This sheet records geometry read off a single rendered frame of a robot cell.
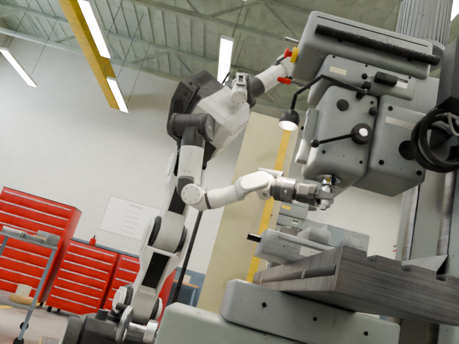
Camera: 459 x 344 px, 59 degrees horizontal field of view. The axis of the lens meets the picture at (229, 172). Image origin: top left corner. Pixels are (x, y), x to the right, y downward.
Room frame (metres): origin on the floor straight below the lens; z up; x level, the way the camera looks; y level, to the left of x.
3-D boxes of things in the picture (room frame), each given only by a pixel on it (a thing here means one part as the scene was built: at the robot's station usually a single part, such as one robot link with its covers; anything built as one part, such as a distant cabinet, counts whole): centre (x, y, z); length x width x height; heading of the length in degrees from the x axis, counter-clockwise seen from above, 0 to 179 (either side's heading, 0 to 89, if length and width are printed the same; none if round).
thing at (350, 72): (1.38, -0.39, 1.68); 0.34 x 0.24 x 0.10; 89
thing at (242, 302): (1.38, -0.35, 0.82); 0.50 x 0.35 x 0.12; 89
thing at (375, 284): (1.33, -0.35, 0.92); 1.24 x 0.23 x 0.08; 179
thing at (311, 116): (1.38, -0.24, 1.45); 0.04 x 0.04 x 0.21; 89
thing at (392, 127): (1.38, -0.54, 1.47); 0.24 x 0.19 x 0.26; 179
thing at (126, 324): (1.39, 0.15, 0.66); 0.16 x 0.12 x 0.12; 89
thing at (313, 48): (1.38, -0.36, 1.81); 0.47 x 0.26 x 0.16; 89
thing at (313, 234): (1.21, -0.29, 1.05); 0.15 x 0.06 x 0.04; 1
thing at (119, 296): (2.05, 0.25, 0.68); 0.21 x 0.20 x 0.13; 18
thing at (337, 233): (1.21, -0.35, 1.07); 0.06 x 0.05 x 0.06; 1
